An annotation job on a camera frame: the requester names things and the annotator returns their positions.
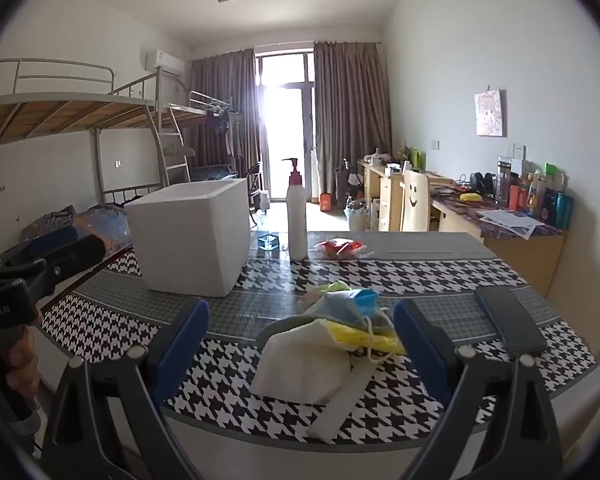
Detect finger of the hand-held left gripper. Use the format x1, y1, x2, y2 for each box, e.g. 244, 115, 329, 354
0, 234, 107, 306
11, 225, 81, 261

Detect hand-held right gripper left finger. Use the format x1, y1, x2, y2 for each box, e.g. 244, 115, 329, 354
40, 297, 212, 480

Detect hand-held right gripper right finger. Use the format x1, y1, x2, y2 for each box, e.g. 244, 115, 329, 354
392, 299, 563, 480

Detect bright blue cloth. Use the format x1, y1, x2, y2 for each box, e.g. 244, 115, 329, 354
352, 287, 381, 308

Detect light blue face mask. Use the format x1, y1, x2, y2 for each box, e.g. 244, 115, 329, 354
321, 290, 377, 319

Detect pastel green cloth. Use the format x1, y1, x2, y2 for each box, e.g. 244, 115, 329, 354
300, 282, 352, 306

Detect white foam box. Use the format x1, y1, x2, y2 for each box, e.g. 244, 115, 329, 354
124, 177, 251, 298

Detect person's left hand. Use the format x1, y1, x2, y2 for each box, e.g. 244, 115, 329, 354
4, 324, 43, 403

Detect grey bundled blanket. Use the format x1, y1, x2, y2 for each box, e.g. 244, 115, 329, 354
20, 205, 78, 241

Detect houndstooth tablecloth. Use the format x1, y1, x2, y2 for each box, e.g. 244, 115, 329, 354
40, 231, 600, 456

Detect black phone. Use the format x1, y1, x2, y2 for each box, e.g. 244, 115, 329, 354
474, 285, 548, 360

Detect metal bunk bed with ladder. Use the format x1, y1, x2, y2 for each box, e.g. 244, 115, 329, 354
0, 58, 193, 266

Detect wooden desk with patterned top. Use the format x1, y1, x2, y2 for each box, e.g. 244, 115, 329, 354
430, 187, 567, 298

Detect red snack packet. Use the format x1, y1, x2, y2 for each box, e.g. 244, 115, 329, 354
314, 238, 368, 259

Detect white bucket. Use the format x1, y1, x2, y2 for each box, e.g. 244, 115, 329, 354
343, 199, 372, 232

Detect wooden chair with smiley face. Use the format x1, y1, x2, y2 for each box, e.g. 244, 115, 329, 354
399, 169, 433, 233

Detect printed papers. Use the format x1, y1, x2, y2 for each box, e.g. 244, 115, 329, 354
477, 208, 545, 240

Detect blue mattress bedding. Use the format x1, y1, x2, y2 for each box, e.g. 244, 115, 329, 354
187, 162, 241, 183

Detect wooden desk with drawers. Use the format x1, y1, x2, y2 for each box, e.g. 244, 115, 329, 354
357, 159, 453, 233

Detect white bottle with red pump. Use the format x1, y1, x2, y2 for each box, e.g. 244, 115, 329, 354
281, 158, 308, 262

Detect black rounded object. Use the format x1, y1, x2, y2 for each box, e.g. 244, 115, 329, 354
470, 172, 498, 196

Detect black folding chair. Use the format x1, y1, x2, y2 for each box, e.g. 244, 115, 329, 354
247, 162, 263, 211

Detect row of toiletry bottles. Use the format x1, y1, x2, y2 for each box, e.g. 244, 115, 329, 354
495, 156, 575, 231

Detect dark hanging clothes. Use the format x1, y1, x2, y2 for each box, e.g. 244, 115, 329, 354
204, 107, 231, 136

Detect brown curtain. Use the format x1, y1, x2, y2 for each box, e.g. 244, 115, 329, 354
189, 49, 261, 196
312, 40, 393, 211

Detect white air conditioner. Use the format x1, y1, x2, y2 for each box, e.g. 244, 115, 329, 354
144, 49, 186, 77

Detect glass balcony door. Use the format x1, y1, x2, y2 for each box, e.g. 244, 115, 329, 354
254, 47, 316, 206

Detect cartoon wall picture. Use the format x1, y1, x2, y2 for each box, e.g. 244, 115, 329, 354
475, 89, 507, 137

